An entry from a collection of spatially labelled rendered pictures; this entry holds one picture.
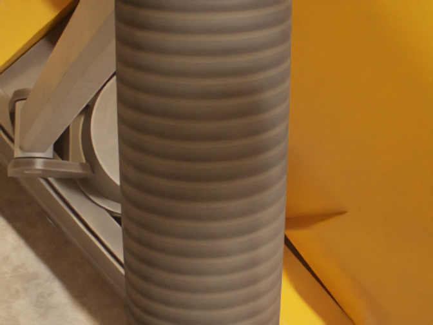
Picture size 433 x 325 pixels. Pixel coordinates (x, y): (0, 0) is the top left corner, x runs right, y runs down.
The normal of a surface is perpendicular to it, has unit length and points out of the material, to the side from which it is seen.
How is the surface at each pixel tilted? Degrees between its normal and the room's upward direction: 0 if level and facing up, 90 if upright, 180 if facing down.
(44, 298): 0
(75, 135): 0
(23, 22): 22
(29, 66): 0
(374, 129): 74
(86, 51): 91
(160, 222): 51
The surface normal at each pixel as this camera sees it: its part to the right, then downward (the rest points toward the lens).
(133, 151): -0.74, 0.26
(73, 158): 0.29, -0.11
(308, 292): 0.01, 0.14
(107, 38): -0.68, 0.68
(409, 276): -0.59, 0.60
